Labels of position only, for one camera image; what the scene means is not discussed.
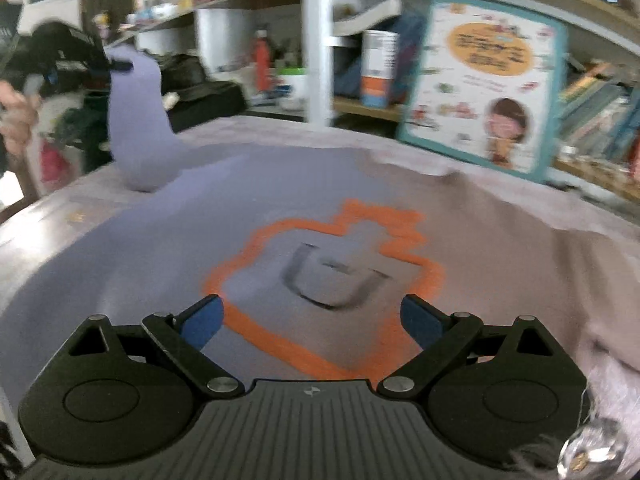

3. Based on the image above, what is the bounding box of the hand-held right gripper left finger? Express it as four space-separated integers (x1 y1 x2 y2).
72 294 246 397

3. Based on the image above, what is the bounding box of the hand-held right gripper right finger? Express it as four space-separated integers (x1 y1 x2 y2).
376 294 557 397

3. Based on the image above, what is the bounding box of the lavender sweatshirt with orange print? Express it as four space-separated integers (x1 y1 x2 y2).
0 45 640 480

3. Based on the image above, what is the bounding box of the pile of colourful clothes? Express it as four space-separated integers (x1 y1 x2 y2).
37 92 113 188

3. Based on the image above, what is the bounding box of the person's left hand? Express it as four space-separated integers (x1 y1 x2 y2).
0 81 42 153

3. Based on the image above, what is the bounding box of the black bag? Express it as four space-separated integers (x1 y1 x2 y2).
159 54 248 128

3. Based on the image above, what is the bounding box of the white bucket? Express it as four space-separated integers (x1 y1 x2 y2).
196 7 257 77

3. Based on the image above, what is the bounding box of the red bottle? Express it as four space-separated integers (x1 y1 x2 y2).
254 30 274 94

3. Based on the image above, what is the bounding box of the white tub with green lid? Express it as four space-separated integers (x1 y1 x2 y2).
276 66 309 112

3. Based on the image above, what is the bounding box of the clear shiny ornament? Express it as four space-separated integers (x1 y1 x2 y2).
557 419 628 480

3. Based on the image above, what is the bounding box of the wooden shelf unit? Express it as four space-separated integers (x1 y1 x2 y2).
107 0 640 203

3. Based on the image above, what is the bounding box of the cartoon picture book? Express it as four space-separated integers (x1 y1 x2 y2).
396 0 569 184

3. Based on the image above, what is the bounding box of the white and orange can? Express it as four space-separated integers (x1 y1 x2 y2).
360 30 399 109

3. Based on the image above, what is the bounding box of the row of books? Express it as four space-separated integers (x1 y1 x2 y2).
557 57 640 183

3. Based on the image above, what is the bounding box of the white shelf post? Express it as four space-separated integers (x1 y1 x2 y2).
299 0 335 126

